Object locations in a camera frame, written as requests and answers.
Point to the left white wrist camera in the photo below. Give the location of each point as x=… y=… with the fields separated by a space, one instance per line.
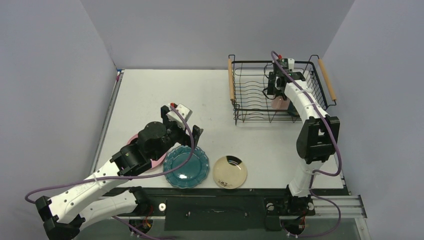
x=178 y=113

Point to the pink mug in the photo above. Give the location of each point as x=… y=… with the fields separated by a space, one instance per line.
x=280 y=104

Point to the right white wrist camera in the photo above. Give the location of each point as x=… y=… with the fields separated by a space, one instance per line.
x=287 y=64

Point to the cream plate with black accent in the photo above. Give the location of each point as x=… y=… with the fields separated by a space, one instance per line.
x=229 y=172

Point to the black wire dish rack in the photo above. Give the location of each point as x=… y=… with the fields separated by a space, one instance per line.
x=253 y=84

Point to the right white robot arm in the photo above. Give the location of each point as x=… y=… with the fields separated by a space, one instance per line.
x=316 y=142

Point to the teal scalloped plate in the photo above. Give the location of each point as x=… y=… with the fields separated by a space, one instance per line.
x=187 y=172

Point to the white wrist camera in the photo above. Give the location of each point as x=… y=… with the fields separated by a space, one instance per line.
x=178 y=113
x=287 y=64

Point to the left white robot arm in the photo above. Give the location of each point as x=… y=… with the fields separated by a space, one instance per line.
x=83 y=203

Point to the dark bowl beige inside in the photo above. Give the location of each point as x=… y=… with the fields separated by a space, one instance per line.
x=292 y=111

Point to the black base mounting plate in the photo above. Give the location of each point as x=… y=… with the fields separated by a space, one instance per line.
x=219 y=209

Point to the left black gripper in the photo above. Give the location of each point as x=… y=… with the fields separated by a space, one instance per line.
x=185 y=139

